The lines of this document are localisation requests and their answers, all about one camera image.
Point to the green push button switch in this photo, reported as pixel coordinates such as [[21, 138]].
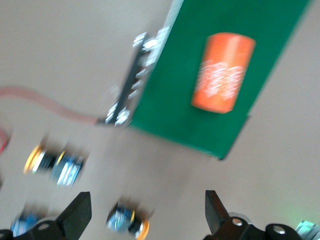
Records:
[[25, 221]]

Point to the orange cylinder with white print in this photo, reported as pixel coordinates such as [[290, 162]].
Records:
[[222, 75]]

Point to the green conveyor belt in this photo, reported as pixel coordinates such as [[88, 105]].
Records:
[[175, 112]]

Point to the yellow push button switch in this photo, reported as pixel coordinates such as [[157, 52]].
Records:
[[120, 220], [67, 170]]

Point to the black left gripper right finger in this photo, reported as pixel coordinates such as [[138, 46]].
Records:
[[216, 217]]

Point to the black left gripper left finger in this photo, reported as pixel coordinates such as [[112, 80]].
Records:
[[75, 215]]

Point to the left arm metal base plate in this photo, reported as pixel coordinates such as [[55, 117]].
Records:
[[307, 230]]

